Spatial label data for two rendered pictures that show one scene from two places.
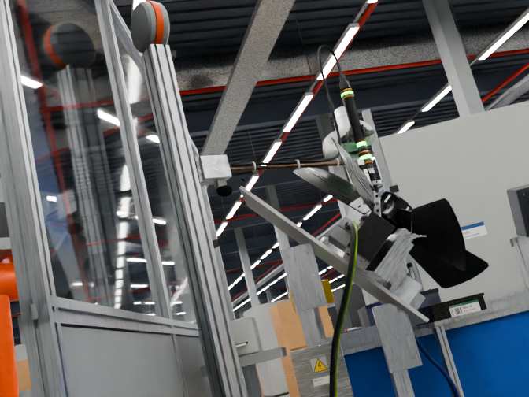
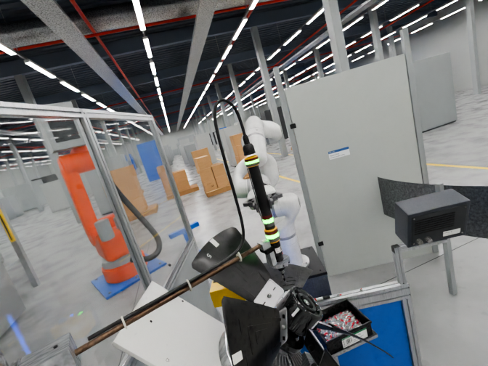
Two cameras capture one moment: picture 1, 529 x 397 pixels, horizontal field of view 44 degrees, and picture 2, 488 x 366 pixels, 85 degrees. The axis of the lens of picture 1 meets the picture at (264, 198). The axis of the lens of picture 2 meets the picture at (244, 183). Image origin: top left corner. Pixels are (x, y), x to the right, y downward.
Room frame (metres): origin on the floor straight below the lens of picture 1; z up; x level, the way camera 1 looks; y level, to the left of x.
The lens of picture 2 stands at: (1.41, -0.40, 1.77)
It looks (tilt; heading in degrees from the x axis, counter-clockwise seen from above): 12 degrees down; 4
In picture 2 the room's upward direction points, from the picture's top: 16 degrees counter-clockwise
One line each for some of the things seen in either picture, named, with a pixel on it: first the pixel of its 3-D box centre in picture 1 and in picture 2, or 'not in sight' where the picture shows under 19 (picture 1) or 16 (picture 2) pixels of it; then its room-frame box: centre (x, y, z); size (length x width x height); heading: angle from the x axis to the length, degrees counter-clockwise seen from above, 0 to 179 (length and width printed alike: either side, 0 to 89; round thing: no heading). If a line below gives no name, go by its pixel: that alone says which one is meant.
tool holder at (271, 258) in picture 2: (368, 173); (274, 250); (2.21, -0.37, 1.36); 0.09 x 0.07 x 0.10; 124
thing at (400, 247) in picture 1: (388, 257); not in sight; (1.87, -0.30, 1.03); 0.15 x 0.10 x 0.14; 89
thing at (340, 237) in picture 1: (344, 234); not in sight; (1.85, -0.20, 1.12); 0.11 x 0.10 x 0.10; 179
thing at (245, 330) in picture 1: (230, 340); not in sight; (2.03, 0.20, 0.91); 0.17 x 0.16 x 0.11; 89
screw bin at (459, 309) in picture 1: (449, 311); (338, 325); (2.41, -0.55, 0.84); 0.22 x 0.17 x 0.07; 105
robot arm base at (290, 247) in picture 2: not in sight; (289, 250); (2.81, -0.44, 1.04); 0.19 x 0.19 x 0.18
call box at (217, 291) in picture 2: (312, 297); (229, 291); (2.58, -0.09, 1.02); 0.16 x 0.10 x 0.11; 89
